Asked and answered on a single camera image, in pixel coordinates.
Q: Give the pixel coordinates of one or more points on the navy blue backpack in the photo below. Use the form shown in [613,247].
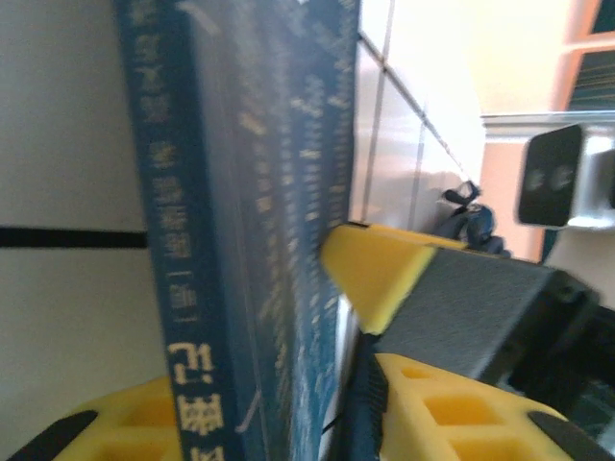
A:
[480,221]

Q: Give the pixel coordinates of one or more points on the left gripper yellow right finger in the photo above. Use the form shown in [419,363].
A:
[456,422]

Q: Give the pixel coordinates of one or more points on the blue book single barcode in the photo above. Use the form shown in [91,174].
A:
[216,192]

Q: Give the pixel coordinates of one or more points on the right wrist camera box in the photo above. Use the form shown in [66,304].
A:
[548,177]

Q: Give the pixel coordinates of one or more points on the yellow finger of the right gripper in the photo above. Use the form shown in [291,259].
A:
[432,298]

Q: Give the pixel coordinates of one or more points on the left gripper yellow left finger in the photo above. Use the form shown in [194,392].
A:
[96,432]

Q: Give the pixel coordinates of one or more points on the right aluminium corner post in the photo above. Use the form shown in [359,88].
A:
[552,117]

